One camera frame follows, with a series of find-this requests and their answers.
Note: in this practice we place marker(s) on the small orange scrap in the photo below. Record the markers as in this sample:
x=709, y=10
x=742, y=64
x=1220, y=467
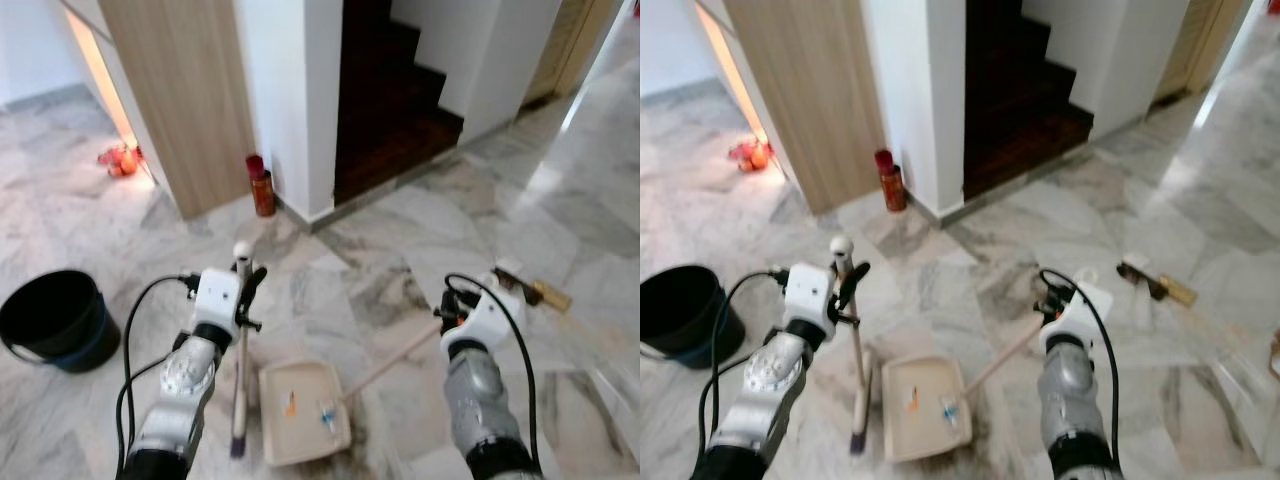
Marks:
x=291, y=404
x=912, y=401

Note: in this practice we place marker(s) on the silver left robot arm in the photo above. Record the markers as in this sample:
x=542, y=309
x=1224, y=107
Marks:
x=765, y=385
x=185, y=385

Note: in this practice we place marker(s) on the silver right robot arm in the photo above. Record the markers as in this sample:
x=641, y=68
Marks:
x=1070, y=400
x=480, y=400

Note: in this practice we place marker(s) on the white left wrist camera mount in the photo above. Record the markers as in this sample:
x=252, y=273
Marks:
x=808, y=290
x=217, y=295

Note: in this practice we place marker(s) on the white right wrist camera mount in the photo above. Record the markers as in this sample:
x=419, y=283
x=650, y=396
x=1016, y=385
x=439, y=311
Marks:
x=1085, y=310
x=495, y=318

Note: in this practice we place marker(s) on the wooden hand brush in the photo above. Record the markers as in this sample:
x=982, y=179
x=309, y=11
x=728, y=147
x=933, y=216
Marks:
x=1165, y=287
x=540, y=290

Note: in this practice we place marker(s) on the black wrapped left gripper finger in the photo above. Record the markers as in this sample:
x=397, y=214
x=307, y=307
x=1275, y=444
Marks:
x=257, y=278
x=858, y=275

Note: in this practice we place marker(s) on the light wood cabinet panel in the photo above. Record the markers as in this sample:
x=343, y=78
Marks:
x=185, y=100
x=815, y=100

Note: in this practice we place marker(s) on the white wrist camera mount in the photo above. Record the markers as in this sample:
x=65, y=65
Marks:
x=495, y=318
x=217, y=295
x=1085, y=310
x=808, y=290

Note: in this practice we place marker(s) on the dark wooden staircase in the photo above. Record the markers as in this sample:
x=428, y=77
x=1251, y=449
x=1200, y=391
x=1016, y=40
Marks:
x=1015, y=115
x=385, y=120

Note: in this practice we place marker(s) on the beige broom with dark bristles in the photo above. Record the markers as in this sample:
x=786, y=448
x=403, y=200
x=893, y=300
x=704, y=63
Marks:
x=862, y=395
x=243, y=400

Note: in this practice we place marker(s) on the red orange floor ornament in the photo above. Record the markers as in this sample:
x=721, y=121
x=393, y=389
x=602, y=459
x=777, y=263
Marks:
x=752, y=156
x=122, y=160

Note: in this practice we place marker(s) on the wooden door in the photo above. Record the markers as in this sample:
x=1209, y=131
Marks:
x=570, y=45
x=1195, y=45

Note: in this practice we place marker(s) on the black plastic bucket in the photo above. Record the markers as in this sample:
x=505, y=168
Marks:
x=685, y=310
x=50, y=315

